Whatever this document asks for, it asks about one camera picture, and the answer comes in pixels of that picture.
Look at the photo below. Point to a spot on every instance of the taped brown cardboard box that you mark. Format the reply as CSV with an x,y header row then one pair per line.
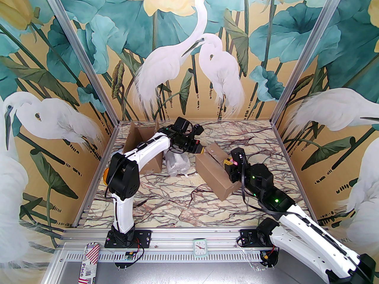
x,y
131,138
213,176

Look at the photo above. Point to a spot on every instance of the clear plastic bag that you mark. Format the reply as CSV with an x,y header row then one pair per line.
x,y
177,164

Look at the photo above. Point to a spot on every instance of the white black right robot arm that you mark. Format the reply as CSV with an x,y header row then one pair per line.
x,y
311,235

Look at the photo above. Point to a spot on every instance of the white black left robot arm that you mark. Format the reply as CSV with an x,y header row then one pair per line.
x,y
148,148

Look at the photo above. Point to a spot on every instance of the yellow power connector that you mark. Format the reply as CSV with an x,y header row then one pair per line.
x,y
266,256

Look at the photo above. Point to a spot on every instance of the small mint green clock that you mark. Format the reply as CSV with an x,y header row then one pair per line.
x,y
200,248

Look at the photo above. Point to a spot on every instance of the orange lidded plastic container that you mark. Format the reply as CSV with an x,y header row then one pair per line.
x,y
105,176

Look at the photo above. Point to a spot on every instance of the grey slotted metal tray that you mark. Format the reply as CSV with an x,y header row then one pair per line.
x,y
177,274

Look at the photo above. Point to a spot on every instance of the small green circuit board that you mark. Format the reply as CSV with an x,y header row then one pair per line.
x,y
128,256

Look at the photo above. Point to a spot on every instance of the red striped printed package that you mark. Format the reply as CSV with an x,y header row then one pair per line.
x,y
88,262

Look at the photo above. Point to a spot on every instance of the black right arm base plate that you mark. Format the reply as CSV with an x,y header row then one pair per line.
x,y
247,237

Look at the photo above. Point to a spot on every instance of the aluminium front frame rail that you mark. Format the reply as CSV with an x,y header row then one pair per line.
x,y
177,237

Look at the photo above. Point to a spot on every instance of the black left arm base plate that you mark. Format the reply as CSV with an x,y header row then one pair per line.
x,y
142,236

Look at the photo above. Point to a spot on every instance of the aluminium frame post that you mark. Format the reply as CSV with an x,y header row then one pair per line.
x,y
81,52
304,52

